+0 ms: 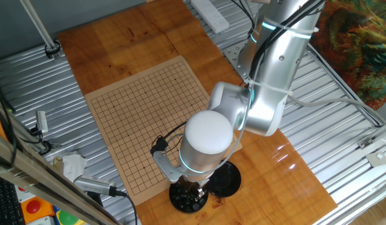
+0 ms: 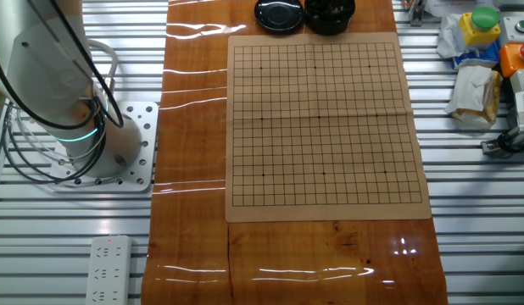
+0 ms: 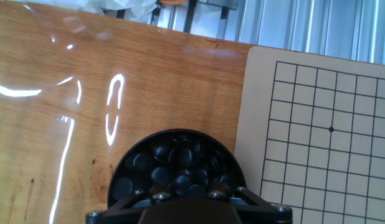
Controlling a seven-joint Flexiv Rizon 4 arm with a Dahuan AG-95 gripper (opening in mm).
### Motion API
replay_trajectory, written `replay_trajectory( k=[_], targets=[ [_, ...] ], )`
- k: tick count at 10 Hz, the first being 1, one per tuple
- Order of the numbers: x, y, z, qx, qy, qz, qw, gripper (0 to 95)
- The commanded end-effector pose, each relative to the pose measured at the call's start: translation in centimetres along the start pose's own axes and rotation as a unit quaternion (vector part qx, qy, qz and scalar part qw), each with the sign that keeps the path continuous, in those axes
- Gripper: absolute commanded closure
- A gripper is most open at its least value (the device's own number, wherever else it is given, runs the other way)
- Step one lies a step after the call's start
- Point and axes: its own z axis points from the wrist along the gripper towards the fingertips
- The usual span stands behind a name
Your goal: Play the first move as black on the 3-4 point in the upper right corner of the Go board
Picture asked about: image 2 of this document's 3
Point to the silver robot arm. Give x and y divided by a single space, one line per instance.
46 76

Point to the tan paper Go board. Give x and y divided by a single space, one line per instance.
321 140

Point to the wood grain table sheet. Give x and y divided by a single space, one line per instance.
194 148

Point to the black bowl lid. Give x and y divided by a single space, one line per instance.
279 19

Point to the black bowl of Go stones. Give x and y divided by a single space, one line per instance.
330 19

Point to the white power strip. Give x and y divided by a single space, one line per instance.
109 271

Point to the aluminium pole with foot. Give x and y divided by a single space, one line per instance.
416 14

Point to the crumpled white plastic wrap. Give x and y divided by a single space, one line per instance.
448 42

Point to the blue pack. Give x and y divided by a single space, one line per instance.
478 60

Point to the yellow plastic packet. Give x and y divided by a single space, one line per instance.
493 106

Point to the white paper sheet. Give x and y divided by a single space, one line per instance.
448 6

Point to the yellow box green button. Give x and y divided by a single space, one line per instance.
478 31

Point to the orange box red button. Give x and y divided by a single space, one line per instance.
510 59

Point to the white control box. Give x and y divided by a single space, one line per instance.
520 80

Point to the grey box silver button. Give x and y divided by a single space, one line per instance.
510 36

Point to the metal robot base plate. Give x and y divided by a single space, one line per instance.
143 140

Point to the camera stand foot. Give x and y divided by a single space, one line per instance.
495 146

